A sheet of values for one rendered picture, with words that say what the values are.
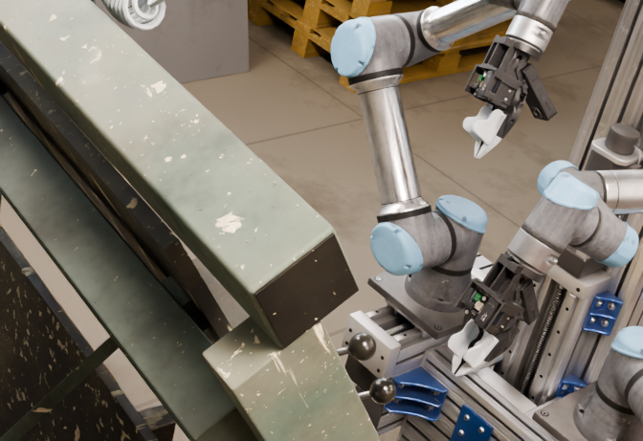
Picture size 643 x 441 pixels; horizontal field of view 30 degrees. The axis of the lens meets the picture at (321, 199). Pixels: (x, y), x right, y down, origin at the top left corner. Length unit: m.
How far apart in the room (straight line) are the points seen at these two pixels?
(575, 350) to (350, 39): 0.81
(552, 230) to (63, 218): 0.75
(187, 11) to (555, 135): 1.93
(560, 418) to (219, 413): 1.29
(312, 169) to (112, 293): 3.80
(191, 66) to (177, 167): 4.51
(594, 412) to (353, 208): 2.71
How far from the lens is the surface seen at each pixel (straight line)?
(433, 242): 2.49
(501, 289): 1.89
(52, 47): 1.42
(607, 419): 2.42
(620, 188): 2.07
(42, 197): 1.58
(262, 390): 1.18
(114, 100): 1.31
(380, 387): 1.72
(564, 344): 2.58
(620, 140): 2.38
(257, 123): 5.46
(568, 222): 1.87
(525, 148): 5.89
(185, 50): 5.68
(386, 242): 2.47
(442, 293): 2.63
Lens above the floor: 2.50
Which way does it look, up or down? 30 degrees down
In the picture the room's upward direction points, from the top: 14 degrees clockwise
